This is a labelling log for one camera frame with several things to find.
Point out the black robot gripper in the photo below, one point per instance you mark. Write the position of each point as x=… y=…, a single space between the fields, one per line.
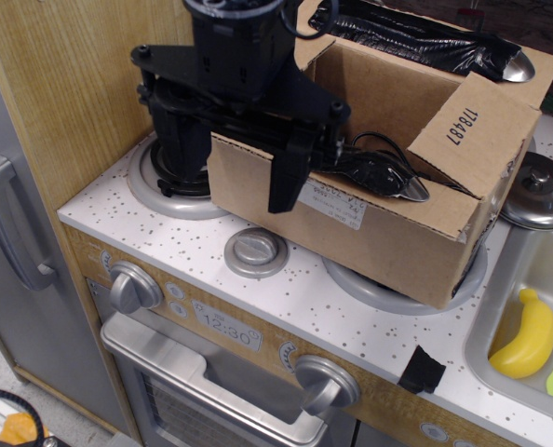
x=240 y=79

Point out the brown cardboard box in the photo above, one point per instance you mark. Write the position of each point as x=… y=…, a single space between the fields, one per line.
x=427 y=163

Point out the silver center stove dial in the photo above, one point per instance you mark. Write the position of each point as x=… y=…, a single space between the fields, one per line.
x=256 y=253

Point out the metal spoon black tape inside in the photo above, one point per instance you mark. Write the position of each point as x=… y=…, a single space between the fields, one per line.
x=382 y=172

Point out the left silver stove knob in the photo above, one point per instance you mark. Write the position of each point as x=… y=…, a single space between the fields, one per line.
x=132 y=288

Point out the silver stove knob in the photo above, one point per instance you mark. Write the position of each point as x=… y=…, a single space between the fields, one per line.
x=325 y=384
x=132 y=288

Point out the metal spoon black tape behind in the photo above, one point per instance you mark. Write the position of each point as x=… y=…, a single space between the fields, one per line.
x=424 y=41

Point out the right silver stove knob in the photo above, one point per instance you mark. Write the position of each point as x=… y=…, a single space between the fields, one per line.
x=325 y=384

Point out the grey toy fridge door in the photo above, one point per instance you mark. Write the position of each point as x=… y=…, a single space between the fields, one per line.
x=44 y=335

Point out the black tape piece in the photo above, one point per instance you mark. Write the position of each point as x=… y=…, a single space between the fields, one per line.
x=422 y=373

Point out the silver pot lid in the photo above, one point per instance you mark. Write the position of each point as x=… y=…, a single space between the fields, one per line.
x=529 y=203

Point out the yellow toy banana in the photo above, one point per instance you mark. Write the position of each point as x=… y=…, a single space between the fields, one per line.
x=531 y=348

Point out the orange toy object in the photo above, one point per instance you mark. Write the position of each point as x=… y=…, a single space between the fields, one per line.
x=18 y=428

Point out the silver oven door handle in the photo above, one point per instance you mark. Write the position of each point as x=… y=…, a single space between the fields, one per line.
x=185 y=407

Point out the grey fridge handle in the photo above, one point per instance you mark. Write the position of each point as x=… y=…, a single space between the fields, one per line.
x=34 y=277

